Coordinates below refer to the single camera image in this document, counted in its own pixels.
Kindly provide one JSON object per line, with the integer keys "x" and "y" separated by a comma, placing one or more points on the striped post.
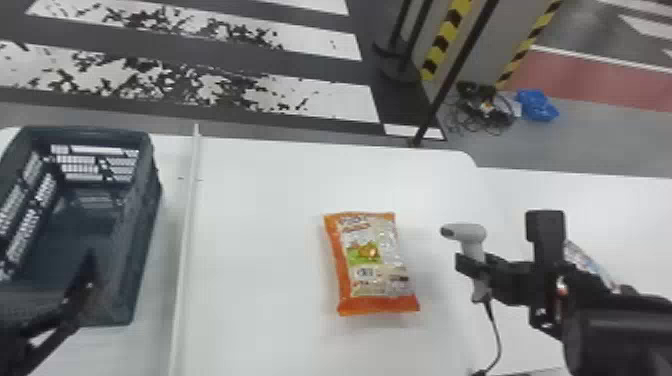
{"x": 488, "y": 36}

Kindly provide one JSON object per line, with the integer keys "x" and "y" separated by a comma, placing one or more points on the hand scanner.
{"x": 469, "y": 233}

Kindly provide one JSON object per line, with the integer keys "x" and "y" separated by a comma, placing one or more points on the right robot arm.
{"x": 614, "y": 330}

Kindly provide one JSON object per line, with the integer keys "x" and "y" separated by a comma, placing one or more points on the clear snack packet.
{"x": 585, "y": 262}

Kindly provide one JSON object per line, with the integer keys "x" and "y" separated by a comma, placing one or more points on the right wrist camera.
{"x": 546, "y": 236}

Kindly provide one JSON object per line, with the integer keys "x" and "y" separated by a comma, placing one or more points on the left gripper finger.
{"x": 85, "y": 291}

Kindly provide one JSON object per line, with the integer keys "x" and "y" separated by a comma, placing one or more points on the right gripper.
{"x": 518, "y": 283}

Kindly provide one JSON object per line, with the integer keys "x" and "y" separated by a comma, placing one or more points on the orange snack packet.
{"x": 370, "y": 262}

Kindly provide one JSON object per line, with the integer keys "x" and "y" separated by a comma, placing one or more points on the blue basket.
{"x": 131, "y": 220}

